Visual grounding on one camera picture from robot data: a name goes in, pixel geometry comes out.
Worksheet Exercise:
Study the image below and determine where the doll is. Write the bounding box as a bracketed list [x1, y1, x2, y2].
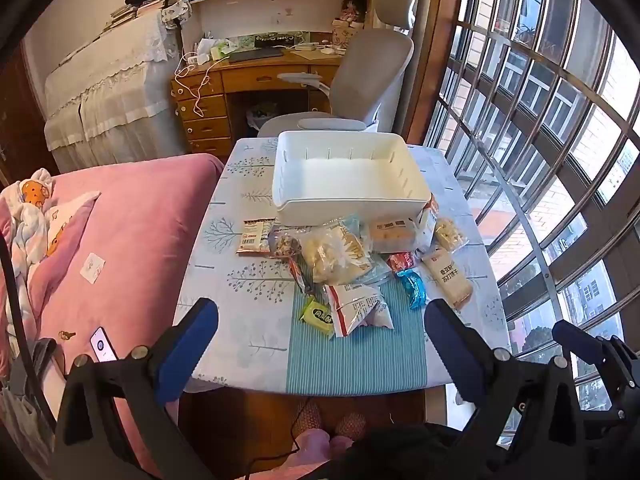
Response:
[332, 0, 368, 28]

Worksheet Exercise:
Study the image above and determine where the brown white biscuit packet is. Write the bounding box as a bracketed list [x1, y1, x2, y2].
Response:
[236, 217, 277, 257]

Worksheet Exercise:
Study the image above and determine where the dark grey strap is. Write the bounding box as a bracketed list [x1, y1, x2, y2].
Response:
[10, 337, 66, 396]

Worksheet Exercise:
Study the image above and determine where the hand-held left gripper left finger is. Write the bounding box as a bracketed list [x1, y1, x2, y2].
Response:
[52, 297, 221, 480]

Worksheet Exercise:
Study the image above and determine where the white cracker packet red label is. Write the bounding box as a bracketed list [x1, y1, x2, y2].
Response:
[420, 246, 474, 310]

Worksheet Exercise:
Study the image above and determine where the clear packet of mixed nuts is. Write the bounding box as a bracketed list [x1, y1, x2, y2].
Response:
[267, 227, 306, 261]

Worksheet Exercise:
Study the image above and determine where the wooden window frame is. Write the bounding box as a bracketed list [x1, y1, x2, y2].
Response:
[400, 0, 471, 146]

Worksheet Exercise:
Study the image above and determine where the steel window grille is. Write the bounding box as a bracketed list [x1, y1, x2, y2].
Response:
[425, 0, 640, 441]

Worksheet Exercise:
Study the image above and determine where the thin black cable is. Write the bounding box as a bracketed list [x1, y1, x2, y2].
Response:
[245, 397, 321, 480]

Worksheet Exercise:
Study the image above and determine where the brown wooden door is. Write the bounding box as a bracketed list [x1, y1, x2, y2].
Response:
[0, 42, 61, 186]

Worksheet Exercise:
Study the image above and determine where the black keyboard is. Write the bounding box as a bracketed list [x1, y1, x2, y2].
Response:
[227, 47, 286, 64]

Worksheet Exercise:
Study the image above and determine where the lace covered cabinet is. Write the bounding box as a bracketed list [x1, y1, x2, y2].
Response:
[42, 7, 188, 173]

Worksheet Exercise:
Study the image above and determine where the white quilt with orange print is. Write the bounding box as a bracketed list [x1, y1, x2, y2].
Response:
[0, 167, 56, 311]

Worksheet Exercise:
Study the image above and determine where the grey office chair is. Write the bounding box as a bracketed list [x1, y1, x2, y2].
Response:
[256, 0, 417, 138]

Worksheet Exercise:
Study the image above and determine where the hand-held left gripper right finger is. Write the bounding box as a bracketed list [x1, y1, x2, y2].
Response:
[424, 299, 591, 480]

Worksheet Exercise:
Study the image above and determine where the white bookshelf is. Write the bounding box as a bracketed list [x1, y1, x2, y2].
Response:
[172, 0, 376, 51]

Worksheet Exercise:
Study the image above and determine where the thin red stick packet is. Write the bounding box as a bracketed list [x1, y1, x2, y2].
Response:
[287, 255, 313, 295]

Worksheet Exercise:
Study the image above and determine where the white charging cable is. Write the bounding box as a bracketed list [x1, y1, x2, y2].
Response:
[172, 50, 231, 118]

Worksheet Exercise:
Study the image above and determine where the white and red packet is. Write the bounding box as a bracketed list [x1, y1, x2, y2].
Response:
[322, 282, 395, 338]

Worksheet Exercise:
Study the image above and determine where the pink printed pillow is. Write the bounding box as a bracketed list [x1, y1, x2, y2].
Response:
[45, 191, 101, 258]

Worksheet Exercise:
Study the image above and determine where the wooden desk with drawers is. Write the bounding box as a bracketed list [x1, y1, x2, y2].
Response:
[171, 47, 351, 158]

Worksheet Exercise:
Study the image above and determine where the green snack packet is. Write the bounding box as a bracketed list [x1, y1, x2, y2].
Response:
[298, 296, 336, 339]

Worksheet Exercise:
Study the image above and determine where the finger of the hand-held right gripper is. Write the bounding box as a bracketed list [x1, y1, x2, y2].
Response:
[551, 319, 637, 377]

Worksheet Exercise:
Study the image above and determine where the clear toast bread packet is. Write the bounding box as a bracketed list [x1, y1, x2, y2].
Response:
[300, 212, 381, 283]

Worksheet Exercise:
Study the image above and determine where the small red snack packet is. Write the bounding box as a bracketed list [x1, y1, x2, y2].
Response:
[385, 251, 418, 273]

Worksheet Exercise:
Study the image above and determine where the smartphone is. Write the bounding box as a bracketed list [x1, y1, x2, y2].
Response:
[89, 326, 119, 363]

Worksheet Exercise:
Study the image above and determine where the white plastic bag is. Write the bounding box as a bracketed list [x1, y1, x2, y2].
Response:
[245, 102, 281, 131]

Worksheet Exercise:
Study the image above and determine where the white card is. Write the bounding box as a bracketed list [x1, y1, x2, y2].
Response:
[80, 252, 107, 283]

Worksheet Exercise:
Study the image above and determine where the orange bread packet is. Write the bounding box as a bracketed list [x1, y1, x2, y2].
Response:
[367, 215, 426, 253]

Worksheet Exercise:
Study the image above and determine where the stack of books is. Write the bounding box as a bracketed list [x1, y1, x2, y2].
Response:
[102, 2, 166, 31]

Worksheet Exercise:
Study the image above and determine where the blue candy packet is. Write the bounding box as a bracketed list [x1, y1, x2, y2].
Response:
[395, 268, 428, 309]

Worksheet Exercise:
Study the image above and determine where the white packet of yellow cookies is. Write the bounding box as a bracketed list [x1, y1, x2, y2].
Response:
[432, 217, 471, 253]

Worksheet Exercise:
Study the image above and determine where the printed cloth bag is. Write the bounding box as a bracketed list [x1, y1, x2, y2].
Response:
[161, 0, 193, 28]

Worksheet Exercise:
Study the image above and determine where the white plastic basket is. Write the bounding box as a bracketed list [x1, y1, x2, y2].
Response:
[271, 130, 433, 226]

